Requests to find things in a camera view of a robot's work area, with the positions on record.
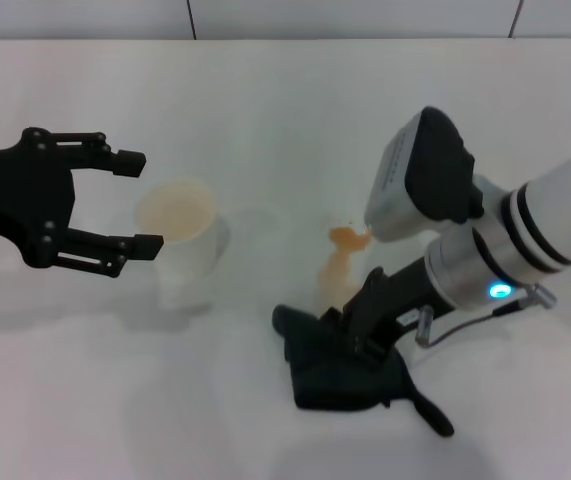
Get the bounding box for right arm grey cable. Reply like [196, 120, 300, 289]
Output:
[416, 281, 559, 350]

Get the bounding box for large brown water stain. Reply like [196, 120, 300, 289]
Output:
[314, 225, 374, 307]

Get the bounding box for white paper cup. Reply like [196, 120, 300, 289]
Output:
[134, 175, 232, 312]

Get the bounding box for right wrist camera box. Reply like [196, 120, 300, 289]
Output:
[363, 105, 487, 245]

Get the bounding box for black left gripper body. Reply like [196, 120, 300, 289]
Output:
[0, 127, 77, 270]

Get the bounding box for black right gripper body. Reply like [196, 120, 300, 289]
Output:
[358, 259, 440, 352]

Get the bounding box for dark blue rag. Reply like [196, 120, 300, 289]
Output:
[270, 302, 456, 439]

